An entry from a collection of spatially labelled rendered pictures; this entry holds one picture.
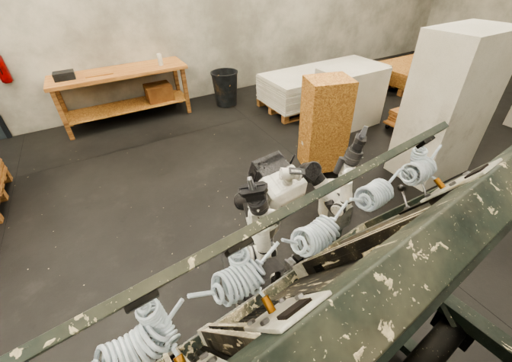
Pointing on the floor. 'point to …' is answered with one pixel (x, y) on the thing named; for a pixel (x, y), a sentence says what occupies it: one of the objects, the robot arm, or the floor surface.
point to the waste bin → (225, 86)
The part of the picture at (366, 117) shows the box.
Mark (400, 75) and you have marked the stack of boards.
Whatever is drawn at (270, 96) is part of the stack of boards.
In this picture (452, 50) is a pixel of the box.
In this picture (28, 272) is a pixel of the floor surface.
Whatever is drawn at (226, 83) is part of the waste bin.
